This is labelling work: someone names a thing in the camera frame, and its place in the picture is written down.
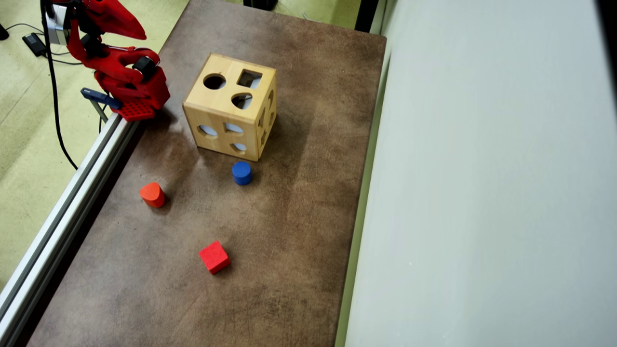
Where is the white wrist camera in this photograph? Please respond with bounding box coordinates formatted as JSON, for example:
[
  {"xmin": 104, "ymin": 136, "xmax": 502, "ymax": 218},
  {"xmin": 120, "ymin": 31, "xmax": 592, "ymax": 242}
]
[{"xmin": 47, "ymin": 4, "xmax": 71, "ymax": 46}]

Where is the aluminium profile rail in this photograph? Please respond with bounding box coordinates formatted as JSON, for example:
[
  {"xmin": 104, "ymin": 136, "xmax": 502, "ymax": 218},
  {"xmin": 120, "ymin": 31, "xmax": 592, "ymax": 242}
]
[{"xmin": 0, "ymin": 112, "xmax": 140, "ymax": 347}]

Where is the thin black adapter cable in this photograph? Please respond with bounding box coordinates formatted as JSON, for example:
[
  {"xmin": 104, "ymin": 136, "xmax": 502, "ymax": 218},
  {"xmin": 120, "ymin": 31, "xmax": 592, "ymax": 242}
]
[{"xmin": 5, "ymin": 23, "xmax": 83, "ymax": 66}]

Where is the black power adapter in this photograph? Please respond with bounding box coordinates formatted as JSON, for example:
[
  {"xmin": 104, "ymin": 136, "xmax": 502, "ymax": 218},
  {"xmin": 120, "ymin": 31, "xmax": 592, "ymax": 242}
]
[{"xmin": 22, "ymin": 32, "xmax": 48, "ymax": 57}]

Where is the thick black camera cable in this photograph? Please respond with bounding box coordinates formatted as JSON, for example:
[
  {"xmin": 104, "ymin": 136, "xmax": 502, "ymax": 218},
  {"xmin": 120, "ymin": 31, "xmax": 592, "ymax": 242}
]
[{"xmin": 40, "ymin": 0, "xmax": 79, "ymax": 170}]

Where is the wooden shape sorter box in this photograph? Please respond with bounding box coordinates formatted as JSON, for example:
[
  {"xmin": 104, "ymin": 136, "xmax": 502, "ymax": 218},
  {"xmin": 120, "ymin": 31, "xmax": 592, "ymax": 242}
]
[{"xmin": 182, "ymin": 52, "xmax": 278, "ymax": 162}]

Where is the blue cylinder block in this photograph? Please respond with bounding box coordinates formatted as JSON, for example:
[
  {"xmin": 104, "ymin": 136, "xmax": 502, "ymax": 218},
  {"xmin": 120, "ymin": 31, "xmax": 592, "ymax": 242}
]
[{"xmin": 232, "ymin": 161, "xmax": 253, "ymax": 186}]

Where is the orange teardrop block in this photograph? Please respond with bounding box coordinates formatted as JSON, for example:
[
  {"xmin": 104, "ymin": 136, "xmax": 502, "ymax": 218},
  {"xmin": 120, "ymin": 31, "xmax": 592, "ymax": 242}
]
[{"xmin": 139, "ymin": 182, "xmax": 166, "ymax": 209}]

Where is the blue table clamp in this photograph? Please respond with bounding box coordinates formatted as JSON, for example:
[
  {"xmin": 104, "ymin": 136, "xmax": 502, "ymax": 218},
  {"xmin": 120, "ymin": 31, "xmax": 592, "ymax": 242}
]
[{"xmin": 80, "ymin": 87, "xmax": 122, "ymax": 123}]

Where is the dark vertical post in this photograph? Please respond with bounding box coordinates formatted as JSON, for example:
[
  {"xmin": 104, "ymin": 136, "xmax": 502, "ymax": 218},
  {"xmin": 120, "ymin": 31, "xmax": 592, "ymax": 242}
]
[{"xmin": 354, "ymin": 0, "xmax": 381, "ymax": 34}]

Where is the red cube block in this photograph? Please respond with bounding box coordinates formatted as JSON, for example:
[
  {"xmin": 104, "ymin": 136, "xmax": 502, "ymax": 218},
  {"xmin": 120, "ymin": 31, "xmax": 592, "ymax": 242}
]
[{"xmin": 199, "ymin": 240, "xmax": 231, "ymax": 275}]

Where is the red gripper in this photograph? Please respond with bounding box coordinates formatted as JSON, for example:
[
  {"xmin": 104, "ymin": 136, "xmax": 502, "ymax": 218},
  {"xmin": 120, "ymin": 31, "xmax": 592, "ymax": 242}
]
[{"xmin": 71, "ymin": 0, "xmax": 147, "ymax": 40}]

